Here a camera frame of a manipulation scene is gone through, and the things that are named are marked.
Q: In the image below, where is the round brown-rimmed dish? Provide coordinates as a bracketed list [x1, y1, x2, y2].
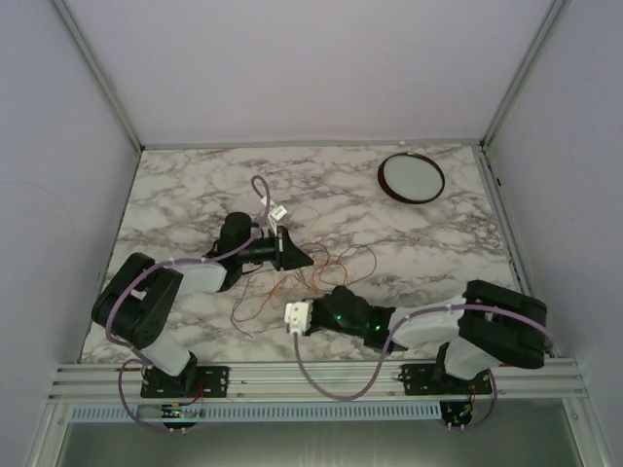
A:
[377, 153, 446, 204]

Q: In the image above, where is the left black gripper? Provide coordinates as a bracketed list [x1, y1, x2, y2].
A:
[238, 225, 314, 271]

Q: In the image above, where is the purple long wire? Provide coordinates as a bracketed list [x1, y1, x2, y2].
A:
[301, 241, 379, 293]

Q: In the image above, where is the right aluminium corner post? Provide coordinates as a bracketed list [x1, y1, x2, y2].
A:
[480, 0, 572, 153]

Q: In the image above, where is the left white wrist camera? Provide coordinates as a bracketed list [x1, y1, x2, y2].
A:
[268, 203, 288, 235]

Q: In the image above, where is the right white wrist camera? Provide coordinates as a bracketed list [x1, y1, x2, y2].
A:
[283, 300, 312, 336]

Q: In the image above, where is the grey slotted cable duct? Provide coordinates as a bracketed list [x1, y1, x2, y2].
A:
[69, 401, 442, 424]

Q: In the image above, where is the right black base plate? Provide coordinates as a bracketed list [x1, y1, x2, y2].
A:
[398, 363, 493, 396]

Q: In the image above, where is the left aluminium corner post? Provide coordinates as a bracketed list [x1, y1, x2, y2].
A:
[51, 0, 144, 154]

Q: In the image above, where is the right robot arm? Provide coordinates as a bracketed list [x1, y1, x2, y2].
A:
[305, 280, 553, 382]

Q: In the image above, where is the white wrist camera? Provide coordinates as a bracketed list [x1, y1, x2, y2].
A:
[283, 300, 312, 336]
[268, 203, 288, 235]

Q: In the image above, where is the yellow loose wire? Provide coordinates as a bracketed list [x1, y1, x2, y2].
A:
[286, 205, 351, 293]

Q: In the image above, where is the aluminium front rail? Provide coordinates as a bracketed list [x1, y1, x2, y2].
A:
[48, 358, 588, 403]

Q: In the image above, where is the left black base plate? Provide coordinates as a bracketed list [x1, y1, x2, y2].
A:
[140, 365, 230, 399]

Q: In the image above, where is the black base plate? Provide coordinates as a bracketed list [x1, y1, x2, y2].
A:
[140, 365, 230, 399]
[398, 363, 493, 396]

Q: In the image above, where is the red long wire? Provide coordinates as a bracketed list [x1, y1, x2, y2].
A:
[230, 242, 351, 332]

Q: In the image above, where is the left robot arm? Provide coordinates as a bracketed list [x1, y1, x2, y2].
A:
[92, 212, 313, 398]

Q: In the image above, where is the aluminium corner post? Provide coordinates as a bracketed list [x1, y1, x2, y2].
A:
[480, 0, 572, 153]
[51, 0, 144, 154]

